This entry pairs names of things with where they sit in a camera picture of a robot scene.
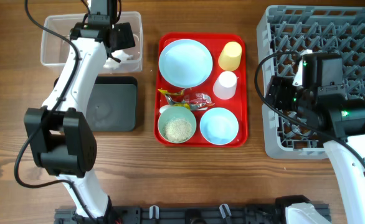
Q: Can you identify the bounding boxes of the white rice grains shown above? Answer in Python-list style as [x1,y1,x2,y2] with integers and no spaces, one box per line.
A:
[163,118,192,143]

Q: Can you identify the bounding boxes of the light blue bowl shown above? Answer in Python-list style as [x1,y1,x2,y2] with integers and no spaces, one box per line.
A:
[199,108,239,146]

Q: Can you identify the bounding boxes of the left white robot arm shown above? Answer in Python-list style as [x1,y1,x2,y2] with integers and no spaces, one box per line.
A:
[14,0,135,223]

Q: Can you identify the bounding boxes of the white plastic cup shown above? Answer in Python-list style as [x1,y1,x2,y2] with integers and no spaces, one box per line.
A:
[213,71,237,100]

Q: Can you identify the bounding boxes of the yellow foil wrapper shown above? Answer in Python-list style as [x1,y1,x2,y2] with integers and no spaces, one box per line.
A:
[158,88,191,110]

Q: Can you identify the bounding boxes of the black waste tray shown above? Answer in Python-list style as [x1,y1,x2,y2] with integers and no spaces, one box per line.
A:
[72,77,138,134]

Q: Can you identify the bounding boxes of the green bowl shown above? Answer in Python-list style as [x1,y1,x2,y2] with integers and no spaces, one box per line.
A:
[158,106,197,144]

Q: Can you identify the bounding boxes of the clear plastic waste bin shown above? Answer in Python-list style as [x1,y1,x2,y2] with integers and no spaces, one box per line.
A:
[40,11,144,75]

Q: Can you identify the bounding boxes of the white plastic spoon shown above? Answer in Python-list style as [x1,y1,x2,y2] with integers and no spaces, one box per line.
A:
[159,105,173,114]

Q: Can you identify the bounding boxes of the yellow plastic cup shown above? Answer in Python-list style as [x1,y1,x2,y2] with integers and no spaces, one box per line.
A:
[218,42,242,72]

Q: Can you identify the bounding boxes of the red silver foil wrapper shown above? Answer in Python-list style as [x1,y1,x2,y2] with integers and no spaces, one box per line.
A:
[182,93,214,111]

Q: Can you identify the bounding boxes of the crumpled white tissue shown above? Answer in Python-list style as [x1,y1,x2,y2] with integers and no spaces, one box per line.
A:
[103,50,133,70]

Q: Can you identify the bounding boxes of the large light blue plate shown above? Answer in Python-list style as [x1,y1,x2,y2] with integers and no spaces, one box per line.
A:
[158,39,213,88]

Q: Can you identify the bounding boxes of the red serving tray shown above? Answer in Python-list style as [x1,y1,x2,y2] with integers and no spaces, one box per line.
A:
[153,32,249,147]

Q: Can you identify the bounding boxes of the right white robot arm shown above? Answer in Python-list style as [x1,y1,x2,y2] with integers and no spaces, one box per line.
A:
[262,76,365,223]

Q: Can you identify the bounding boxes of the grey dishwasher rack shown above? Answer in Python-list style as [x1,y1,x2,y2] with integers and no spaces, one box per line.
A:
[257,5,365,159]

